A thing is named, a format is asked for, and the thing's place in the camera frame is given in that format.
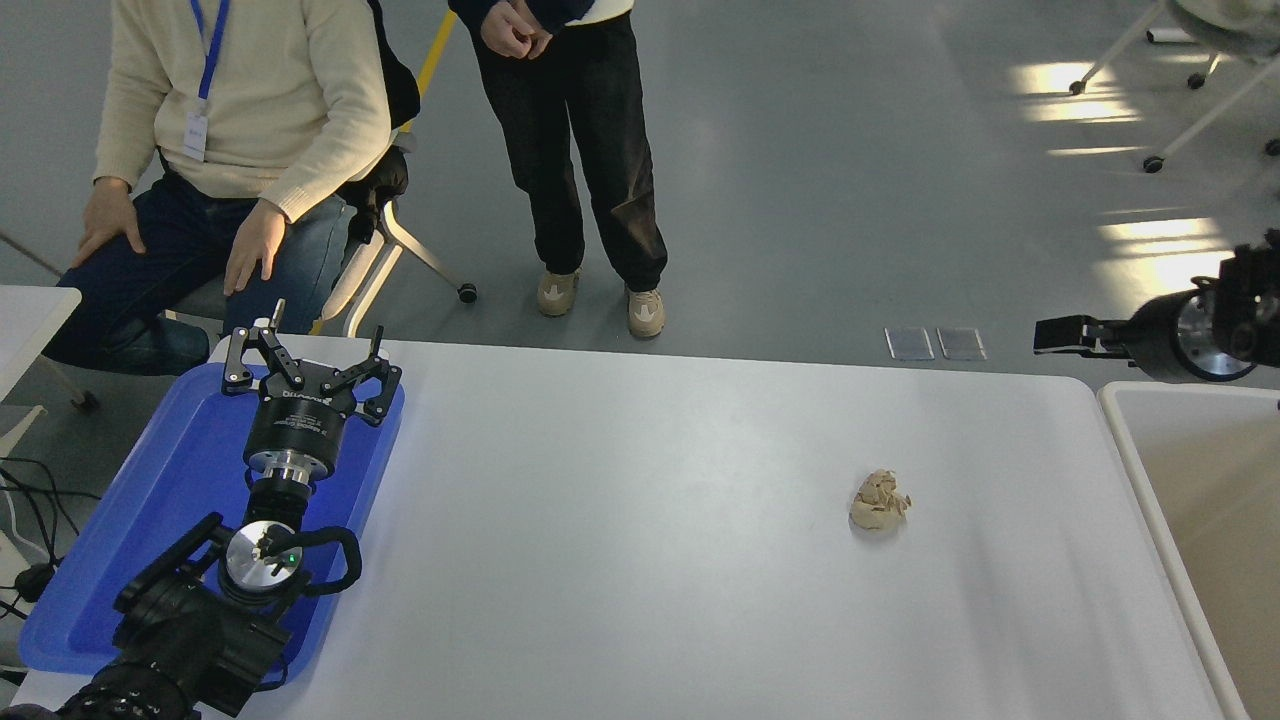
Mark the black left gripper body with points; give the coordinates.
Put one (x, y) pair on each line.
(296, 428)

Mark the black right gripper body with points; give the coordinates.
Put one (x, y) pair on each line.
(1160, 340)

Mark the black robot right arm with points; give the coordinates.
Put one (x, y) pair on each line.
(1245, 320)

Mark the clear floor plate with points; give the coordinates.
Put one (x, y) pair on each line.
(910, 344)
(962, 343)

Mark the person's left hand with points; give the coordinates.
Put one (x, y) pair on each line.
(256, 240)
(540, 46)

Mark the person's right hand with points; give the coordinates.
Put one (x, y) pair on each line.
(510, 28)
(110, 215)

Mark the white office chair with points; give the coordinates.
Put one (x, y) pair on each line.
(360, 280)

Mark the blue plastic tray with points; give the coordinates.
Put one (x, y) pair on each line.
(150, 500)

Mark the large pale bin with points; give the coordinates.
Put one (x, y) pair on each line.
(1220, 520)

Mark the crumpled tan paper ball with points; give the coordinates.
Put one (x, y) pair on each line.
(880, 505)

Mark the small white table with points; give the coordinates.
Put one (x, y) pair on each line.
(30, 320)

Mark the person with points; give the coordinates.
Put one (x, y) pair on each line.
(590, 140)
(270, 100)

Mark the grey office chair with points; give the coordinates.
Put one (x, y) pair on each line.
(1225, 10)

